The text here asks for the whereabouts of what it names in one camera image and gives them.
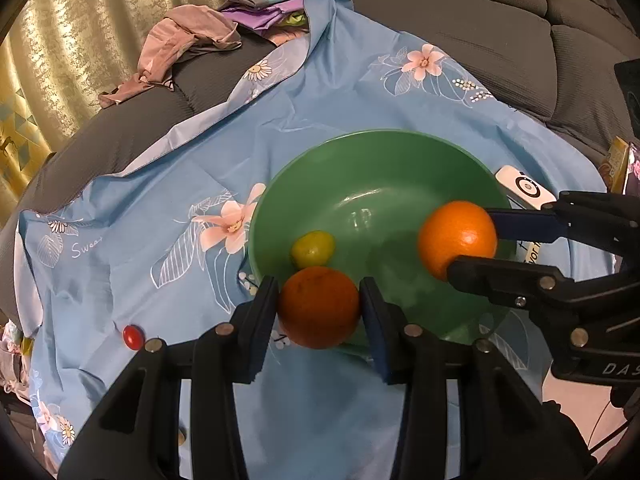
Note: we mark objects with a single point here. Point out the yellow-green tomato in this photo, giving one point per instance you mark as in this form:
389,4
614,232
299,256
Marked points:
312,249

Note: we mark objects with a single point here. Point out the yellow box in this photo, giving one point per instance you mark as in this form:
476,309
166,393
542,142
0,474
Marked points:
617,160

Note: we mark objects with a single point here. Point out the purple garment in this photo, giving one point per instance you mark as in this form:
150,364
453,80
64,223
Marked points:
260,14

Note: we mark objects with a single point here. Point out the golden curtain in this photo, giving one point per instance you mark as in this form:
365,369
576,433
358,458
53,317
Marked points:
100,10

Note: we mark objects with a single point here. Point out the small orange-yellow tomato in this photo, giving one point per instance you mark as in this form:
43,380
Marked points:
181,437

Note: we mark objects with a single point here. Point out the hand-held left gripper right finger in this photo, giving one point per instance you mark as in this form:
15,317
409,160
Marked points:
374,322

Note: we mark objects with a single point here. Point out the grey sofa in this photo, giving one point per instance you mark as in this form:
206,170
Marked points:
450,10

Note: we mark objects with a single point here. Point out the yellow-green cloth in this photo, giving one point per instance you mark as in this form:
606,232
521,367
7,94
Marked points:
295,20

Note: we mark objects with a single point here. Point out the white pocket device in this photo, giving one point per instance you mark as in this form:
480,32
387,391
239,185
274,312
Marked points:
515,180

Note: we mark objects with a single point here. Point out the crumpled cloth pile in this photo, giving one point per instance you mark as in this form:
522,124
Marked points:
15,355

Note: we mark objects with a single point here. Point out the small red tomato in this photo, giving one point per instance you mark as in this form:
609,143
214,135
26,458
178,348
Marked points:
132,336

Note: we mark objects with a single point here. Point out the pink garment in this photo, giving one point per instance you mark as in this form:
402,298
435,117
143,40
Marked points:
175,30

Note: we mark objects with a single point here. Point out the green bowl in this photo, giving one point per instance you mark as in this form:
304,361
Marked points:
380,185

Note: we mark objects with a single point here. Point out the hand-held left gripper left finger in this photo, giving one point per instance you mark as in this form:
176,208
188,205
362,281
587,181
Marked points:
261,325

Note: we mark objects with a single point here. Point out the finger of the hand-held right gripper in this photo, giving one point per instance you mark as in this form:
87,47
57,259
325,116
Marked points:
500,280
525,226

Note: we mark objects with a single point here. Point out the blue floral cloth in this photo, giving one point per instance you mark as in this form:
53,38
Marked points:
200,160

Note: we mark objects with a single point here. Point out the orange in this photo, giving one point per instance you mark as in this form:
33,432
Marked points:
319,307
457,245

